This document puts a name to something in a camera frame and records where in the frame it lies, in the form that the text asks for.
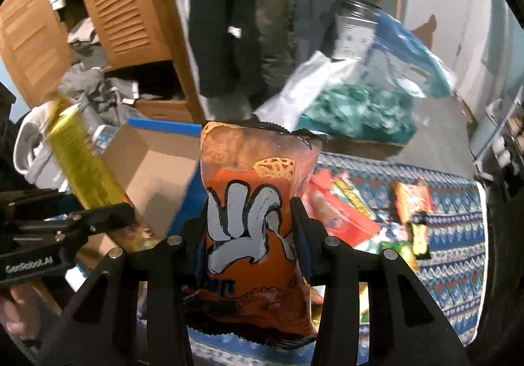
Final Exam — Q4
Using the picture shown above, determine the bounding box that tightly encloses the yellow snack bag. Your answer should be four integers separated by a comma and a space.
43, 97, 159, 252

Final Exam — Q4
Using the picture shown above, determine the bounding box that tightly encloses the metal shoe rack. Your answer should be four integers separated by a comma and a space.
470, 86, 523, 191

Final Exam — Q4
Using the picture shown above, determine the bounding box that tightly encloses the blue cardboard box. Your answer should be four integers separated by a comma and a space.
77, 118, 208, 269

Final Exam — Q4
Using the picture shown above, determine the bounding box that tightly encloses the blue white plastic bag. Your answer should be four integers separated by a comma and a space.
364, 10, 458, 99

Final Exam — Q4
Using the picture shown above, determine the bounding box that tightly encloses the grey clothes pile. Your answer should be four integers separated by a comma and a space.
13, 18, 145, 191

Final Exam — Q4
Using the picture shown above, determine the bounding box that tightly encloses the dark hanging jacket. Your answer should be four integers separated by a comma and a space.
189, 0, 342, 98

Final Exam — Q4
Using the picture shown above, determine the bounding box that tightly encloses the wooden louvered wardrobe door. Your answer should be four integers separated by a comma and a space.
1, 0, 203, 122

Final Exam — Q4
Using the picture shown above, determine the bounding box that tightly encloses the red snack box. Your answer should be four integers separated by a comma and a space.
302, 169, 381, 247

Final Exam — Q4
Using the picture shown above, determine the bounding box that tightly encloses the person's left hand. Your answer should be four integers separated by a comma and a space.
1, 284, 41, 341

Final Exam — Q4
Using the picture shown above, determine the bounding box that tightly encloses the orange chip bag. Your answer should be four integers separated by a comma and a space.
187, 121, 322, 349

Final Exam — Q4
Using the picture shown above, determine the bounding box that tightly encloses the patterned blue blanket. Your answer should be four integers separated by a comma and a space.
168, 152, 489, 365

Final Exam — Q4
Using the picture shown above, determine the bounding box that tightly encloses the orange black snack bag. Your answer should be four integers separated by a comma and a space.
394, 180, 433, 260

